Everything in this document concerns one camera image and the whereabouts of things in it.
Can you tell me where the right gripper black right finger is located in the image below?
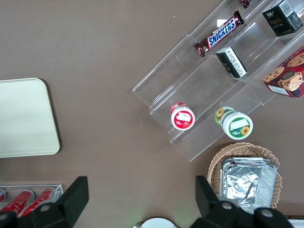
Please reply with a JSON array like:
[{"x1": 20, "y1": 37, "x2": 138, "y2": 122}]
[{"x1": 190, "y1": 175, "x2": 295, "y2": 228}]

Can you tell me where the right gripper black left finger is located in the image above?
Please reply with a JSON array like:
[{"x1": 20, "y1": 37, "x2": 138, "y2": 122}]
[{"x1": 0, "y1": 175, "x2": 90, "y2": 228}]

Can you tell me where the light wicker basket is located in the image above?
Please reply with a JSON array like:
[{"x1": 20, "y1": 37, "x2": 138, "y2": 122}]
[{"x1": 207, "y1": 142, "x2": 284, "y2": 216}]

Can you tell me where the cream rectangular tray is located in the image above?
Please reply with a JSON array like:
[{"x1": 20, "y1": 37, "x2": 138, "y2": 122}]
[{"x1": 0, "y1": 77, "x2": 61, "y2": 159}]

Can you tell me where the clear acrylic bottle rack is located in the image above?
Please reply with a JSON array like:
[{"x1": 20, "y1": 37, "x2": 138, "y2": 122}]
[{"x1": 0, "y1": 182, "x2": 65, "y2": 216}]

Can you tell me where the stack of foil trays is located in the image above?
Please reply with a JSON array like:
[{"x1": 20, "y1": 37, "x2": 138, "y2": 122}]
[{"x1": 219, "y1": 156, "x2": 279, "y2": 210}]

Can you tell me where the green lid sunflower cup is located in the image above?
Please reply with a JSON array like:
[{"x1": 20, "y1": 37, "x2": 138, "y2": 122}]
[{"x1": 214, "y1": 106, "x2": 254, "y2": 140}]

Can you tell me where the red lid strawberry cup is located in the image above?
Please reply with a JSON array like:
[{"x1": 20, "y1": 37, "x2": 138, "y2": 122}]
[{"x1": 170, "y1": 101, "x2": 196, "y2": 131}]

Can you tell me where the clear acrylic stepped shelf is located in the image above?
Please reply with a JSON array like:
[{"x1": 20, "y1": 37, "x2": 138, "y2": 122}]
[{"x1": 132, "y1": 0, "x2": 304, "y2": 163}]

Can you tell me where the small black box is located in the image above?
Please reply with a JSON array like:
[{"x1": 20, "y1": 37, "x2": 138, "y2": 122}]
[
  {"x1": 261, "y1": 0, "x2": 304, "y2": 38},
  {"x1": 215, "y1": 46, "x2": 248, "y2": 79}
]

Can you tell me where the red cookie box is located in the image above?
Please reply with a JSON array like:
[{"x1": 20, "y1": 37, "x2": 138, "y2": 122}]
[{"x1": 263, "y1": 46, "x2": 304, "y2": 99}]

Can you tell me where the Snickers bar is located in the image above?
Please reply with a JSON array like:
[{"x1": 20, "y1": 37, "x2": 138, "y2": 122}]
[
  {"x1": 193, "y1": 9, "x2": 246, "y2": 58},
  {"x1": 239, "y1": 0, "x2": 254, "y2": 10}
]

